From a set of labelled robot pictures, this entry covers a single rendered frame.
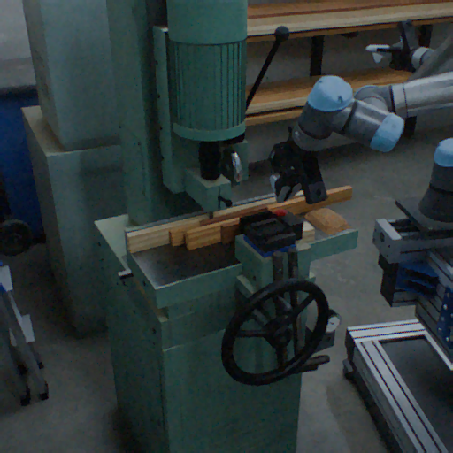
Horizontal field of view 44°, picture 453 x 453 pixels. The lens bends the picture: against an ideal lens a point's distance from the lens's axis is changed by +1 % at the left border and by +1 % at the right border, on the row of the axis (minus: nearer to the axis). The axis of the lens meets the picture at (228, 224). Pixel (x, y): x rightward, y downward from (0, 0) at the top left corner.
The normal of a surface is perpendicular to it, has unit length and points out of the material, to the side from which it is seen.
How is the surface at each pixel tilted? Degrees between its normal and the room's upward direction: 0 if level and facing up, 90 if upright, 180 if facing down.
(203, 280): 90
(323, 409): 0
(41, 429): 0
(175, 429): 90
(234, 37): 90
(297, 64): 90
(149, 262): 0
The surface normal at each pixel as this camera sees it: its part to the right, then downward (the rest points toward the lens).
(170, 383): 0.47, 0.43
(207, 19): 0.03, 0.48
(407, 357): 0.00, -0.88
